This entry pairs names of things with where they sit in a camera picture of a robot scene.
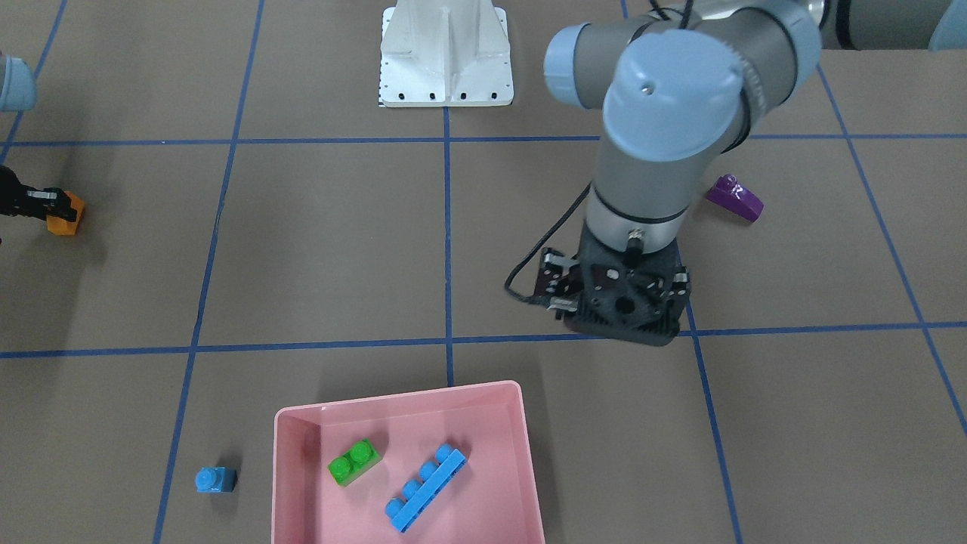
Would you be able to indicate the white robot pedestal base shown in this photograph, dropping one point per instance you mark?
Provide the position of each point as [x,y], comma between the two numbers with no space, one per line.
[445,54]

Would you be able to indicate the orange sloped block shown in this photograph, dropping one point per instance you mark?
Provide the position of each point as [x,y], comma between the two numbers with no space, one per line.
[66,215]

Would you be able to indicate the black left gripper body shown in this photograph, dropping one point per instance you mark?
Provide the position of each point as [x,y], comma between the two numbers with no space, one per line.
[557,281]

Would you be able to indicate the purple sloped block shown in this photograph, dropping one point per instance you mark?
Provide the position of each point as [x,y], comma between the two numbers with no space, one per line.
[728,193]

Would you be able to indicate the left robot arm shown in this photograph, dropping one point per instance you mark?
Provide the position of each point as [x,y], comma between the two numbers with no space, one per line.
[677,87]

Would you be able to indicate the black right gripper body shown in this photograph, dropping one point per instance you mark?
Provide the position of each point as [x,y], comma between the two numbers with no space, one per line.
[13,198]

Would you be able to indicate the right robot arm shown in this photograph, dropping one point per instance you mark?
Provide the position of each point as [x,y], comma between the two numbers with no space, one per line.
[19,94]

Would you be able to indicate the long blue four-stud block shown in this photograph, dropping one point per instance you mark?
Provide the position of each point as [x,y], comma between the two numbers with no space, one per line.
[418,493]

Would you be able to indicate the small blue single-stud block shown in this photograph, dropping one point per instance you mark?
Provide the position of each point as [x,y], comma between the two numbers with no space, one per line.
[215,480]

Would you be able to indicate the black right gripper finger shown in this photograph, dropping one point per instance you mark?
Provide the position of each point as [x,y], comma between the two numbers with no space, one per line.
[39,202]

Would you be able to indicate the pink plastic box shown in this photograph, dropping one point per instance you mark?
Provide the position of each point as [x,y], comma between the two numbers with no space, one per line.
[492,500]

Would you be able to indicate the green two-stud block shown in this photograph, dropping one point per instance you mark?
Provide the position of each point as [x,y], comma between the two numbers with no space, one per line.
[349,466]

